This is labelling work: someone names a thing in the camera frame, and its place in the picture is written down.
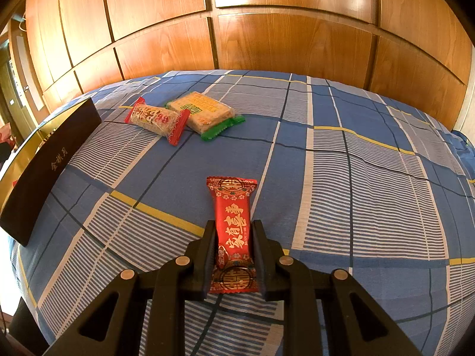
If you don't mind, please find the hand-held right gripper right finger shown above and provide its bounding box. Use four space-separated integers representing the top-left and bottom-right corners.
253 220 422 356

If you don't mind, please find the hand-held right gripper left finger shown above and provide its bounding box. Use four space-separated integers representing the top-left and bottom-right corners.
44 220 216 356

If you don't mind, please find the red gold-print snack bar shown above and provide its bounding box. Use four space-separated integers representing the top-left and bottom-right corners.
206 176 259 295

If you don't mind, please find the yellow green-edged cracker packet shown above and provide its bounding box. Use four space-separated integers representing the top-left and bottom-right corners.
164 91 246 142

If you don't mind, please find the red-ended clear rice-cake packet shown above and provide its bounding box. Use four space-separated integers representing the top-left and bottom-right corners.
124 97 191 147

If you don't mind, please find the dark brown gift box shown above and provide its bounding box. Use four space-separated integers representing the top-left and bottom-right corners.
0 97 103 247

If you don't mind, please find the blue plaid bed sheet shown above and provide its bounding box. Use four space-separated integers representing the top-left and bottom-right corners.
9 70 475 356

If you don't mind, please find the wooden panelled wardrobe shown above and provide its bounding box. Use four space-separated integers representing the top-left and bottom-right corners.
24 0 471 131

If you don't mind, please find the wooden door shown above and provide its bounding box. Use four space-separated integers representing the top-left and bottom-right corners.
7 15 41 124

